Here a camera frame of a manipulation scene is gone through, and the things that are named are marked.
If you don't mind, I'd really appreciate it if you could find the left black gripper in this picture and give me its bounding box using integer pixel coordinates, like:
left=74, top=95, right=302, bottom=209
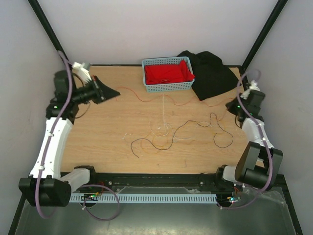
left=72, top=75, right=120, bottom=105

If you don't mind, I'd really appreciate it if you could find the orange thin wire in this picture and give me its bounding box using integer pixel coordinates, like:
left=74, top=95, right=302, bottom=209
left=151, top=117, right=230, bottom=147

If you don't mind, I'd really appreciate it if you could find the white zip tie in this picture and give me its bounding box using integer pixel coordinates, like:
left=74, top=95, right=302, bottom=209
left=161, top=93, right=166, bottom=128

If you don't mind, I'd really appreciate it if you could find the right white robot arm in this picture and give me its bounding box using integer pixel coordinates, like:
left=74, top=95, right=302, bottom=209
left=214, top=90, right=283, bottom=190

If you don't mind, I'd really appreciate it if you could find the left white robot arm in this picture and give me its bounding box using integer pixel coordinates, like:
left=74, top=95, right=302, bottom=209
left=19, top=70, right=120, bottom=207

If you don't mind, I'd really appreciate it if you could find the black folded cloth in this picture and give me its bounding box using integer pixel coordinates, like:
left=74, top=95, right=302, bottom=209
left=178, top=50, right=238, bottom=101

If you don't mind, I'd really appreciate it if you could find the red cloth in basket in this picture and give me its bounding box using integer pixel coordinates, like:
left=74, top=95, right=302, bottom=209
left=144, top=60, right=195, bottom=85

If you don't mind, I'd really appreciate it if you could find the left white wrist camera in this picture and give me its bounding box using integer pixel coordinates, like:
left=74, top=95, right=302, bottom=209
left=72, top=62, right=91, bottom=85

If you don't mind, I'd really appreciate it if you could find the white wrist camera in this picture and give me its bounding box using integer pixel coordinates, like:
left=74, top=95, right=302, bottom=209
left=240, top=80, right=260, bottom=100
left=72, top=62, right=91, bottom=85

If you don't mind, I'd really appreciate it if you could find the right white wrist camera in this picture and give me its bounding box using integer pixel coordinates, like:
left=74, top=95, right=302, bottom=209
left=240, top=80, right=260, bottom=100

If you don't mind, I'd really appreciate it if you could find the black metal frame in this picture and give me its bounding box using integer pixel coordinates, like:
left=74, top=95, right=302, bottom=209
left=7, top=0, right=304, bottom=235

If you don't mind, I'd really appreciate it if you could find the light blue slotted cable duct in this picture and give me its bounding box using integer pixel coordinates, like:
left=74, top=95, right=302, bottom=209
left=69, top=193, right=217, bottom=204

